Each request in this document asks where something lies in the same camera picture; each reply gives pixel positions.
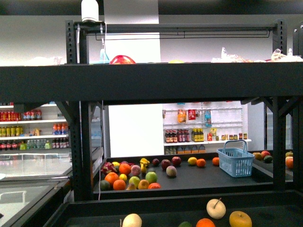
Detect yellow apple front right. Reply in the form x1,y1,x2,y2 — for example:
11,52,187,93
229,211,252,227

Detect far lemon middle shelf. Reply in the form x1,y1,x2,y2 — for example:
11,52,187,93
187,157,197,166

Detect green lime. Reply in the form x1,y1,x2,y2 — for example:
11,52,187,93
178,221,192,227

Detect small blue far basket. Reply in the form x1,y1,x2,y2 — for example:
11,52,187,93
216,140,255,178

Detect orange front bottom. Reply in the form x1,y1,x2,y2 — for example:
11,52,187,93
196,218,216,227

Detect white store shelf with bottles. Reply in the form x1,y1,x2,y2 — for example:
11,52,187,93
162,101,250,155

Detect left beverage shelf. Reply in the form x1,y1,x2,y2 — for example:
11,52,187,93
0,102,70,151

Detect peach middle shelf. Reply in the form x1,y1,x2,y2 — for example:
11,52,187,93
166,166,177,177

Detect red apple on top shelf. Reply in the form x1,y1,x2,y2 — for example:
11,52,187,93
109,55,136,64

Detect black metal shelf rack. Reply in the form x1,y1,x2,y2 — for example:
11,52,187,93
0,18,303,227

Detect pale round fruit bottom left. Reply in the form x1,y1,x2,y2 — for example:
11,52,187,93
122,213,143,227

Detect dark red apple middle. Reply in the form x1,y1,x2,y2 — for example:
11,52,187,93
171,157,182,167

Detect white cylinder camera on rack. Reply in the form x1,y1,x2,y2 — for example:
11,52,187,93
81,0,99,22

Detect pink dragon fruit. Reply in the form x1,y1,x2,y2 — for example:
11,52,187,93
100,162,117,175

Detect far orange beside lemon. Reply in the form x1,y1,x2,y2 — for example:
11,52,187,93
196,158,206,168

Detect green apple middle shelf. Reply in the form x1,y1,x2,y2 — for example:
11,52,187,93
145,172,158,184

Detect far orange near basket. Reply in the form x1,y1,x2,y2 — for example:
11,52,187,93
212,157,220,166

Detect pale pear with stem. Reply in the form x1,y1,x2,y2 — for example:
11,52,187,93
206,199,226,219

